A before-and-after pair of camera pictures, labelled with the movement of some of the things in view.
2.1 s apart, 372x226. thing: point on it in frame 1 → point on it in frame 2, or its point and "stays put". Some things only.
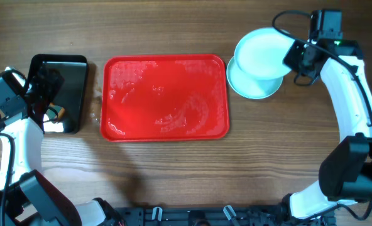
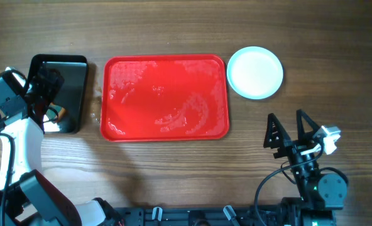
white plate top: (259, 53) → (255, 73)
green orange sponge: (51, 114) stays put
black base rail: (213, 216) stays put
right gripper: (289, 59) → (283, 138)
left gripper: (50, 92) stays put
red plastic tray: (169, 97) stays put
